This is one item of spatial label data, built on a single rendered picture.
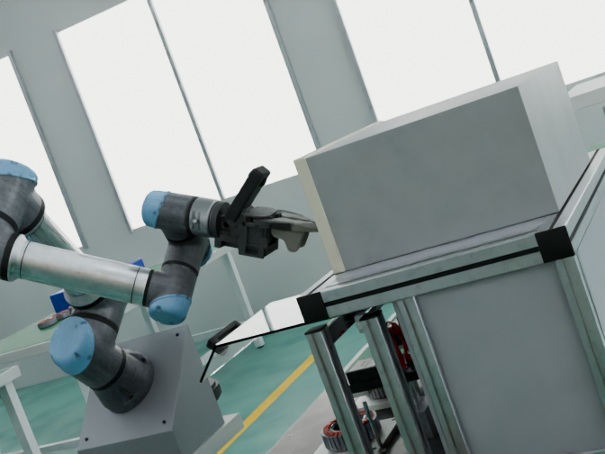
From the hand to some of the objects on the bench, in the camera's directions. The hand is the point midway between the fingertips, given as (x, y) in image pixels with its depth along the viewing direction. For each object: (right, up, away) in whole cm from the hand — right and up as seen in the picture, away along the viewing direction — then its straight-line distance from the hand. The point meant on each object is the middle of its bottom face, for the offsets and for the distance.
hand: (315, 224), depth 179 cm
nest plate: (+8, -42, +4) cm, 42 cm away
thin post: (+12, -41, -5) cm, 43 cm away
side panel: (+36, -38, -32) cm, 61 cm away
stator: (+7, -40, +4) cm, 41 cm away
